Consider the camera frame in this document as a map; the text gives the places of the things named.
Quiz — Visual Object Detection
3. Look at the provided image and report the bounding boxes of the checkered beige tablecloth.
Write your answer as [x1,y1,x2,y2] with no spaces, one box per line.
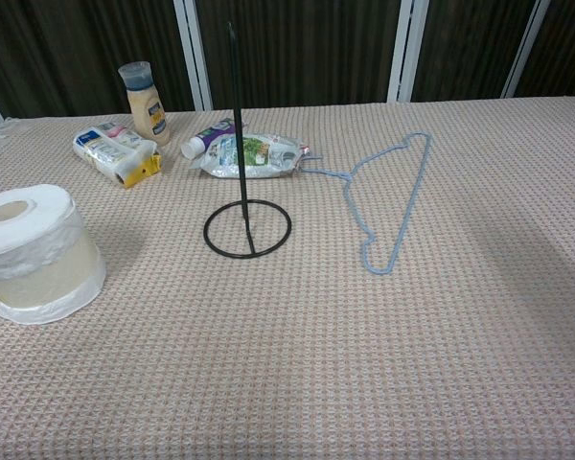
[0,97,575,460]

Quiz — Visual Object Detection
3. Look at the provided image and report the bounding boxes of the white tissue pack yellow end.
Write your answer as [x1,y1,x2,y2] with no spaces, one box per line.
[72,121,163,189]

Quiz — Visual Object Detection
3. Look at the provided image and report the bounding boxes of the light blue clothes hanger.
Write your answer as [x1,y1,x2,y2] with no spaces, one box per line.
[300,131,434,276]

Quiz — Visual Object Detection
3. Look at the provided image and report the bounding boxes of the black metal roll stand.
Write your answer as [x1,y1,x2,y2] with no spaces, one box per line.
[203,21,293,260]

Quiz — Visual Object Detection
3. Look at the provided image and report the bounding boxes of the beige sauce bottle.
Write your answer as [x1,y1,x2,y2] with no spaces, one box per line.
[117,60,172,147]

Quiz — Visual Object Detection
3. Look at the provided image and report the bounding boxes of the white purple tube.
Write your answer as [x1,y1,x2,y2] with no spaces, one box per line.
[180,117,245,159]

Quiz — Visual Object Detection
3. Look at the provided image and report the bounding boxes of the clear printed plastic bag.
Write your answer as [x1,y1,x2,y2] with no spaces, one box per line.
[188,133,323,180]

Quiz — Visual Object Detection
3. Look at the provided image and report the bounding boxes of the white paper towel roll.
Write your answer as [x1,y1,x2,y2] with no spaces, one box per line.
[0,183,107,326]

